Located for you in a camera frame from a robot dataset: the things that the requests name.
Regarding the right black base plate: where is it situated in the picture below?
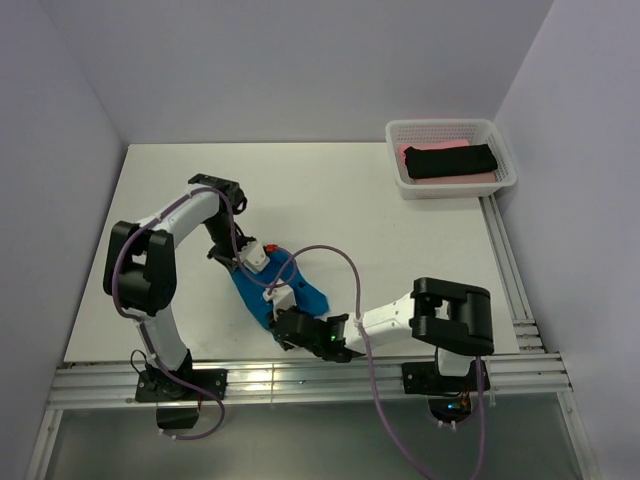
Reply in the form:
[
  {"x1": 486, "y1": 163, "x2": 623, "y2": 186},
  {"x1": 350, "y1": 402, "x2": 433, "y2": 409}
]
[{"x1": 401, "y1": 359, "x2": 478, "y2": 397}]

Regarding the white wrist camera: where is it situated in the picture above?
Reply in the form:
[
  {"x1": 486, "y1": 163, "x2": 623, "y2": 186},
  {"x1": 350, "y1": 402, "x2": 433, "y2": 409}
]
[
  {"x1": 239, "y1": 240, "x2": 270, "y2": 274},
  {"x1": 263, "y1": 285, "x2": 297, "y2": 317}
]

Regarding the white plastic basket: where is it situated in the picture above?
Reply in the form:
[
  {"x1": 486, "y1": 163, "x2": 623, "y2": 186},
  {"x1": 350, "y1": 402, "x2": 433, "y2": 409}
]
[{"x1": 385, "y1": 119, "x2": 517, "y2": 200}]

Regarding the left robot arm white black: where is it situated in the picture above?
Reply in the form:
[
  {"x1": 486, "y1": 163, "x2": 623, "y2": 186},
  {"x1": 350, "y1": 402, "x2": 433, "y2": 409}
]
[{"x1": 103, "y1": 174, "x2": 253, "y2": 399}]

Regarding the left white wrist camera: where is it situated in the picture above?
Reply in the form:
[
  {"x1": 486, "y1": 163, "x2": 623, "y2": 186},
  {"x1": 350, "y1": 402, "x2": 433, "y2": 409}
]
[{"x1": 239, "y1": 240, "x2": 270, "y2": 274}]

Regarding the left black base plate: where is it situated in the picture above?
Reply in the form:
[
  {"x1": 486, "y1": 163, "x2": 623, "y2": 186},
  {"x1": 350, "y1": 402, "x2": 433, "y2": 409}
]
[{"x1": 134, "y1": 369, "x2": 228, "y2": 403}]

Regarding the blue t-shirt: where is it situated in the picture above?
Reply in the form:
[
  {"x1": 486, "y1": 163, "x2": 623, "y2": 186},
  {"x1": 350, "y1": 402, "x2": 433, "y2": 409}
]
[{"x1": 230, "y1": 247, "x2": 329, "y2": 331}]

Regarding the aluminium rail frame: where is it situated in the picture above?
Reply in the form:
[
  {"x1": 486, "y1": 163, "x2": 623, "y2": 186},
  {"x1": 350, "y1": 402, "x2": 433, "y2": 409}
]
[{"x1": 27, "y1": 197, "x2": 601, "y2": 479}]

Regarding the black rolled t-shirt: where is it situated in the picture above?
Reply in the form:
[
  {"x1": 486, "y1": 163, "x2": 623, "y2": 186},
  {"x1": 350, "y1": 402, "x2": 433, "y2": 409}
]
[{"x1": 404, "y1": 144, "x2": 498, "y2": 180}]

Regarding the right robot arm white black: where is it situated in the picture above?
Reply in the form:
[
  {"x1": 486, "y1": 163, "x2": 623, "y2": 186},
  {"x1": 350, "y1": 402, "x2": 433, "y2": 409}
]
[{"x1": 269, "y1": 277, "x2": 495, "y2": 390}]

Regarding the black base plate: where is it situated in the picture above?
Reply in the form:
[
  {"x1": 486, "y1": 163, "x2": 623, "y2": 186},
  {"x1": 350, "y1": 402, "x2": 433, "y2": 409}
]
[
  {"x1": 134, "y1": 369, "x2": 228, "y2": 403},
  {"x1": 401, "y1": 359, "x2": 478, "y2": 397}
]

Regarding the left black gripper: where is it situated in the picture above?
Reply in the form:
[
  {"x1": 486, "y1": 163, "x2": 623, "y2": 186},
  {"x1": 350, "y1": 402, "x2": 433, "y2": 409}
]
[{"x1": 203, "y1": 213, "x2": 256, "y2": 273}]

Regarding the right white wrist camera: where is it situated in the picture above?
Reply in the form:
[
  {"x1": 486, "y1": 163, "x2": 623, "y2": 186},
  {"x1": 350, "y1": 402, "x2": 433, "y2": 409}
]
[{"x1": 263, "y1": 285, "x2": 297, "y2": 317}]

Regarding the pink folded t-shirt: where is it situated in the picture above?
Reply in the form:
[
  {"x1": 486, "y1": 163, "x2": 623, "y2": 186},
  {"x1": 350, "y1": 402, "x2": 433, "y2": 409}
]
[{"x1": 397, "y1": 140, "x2": 496, "y2": 185}]

